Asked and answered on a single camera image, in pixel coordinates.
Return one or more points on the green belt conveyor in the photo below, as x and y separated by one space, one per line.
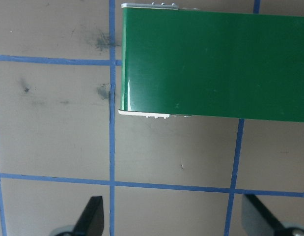
203 64

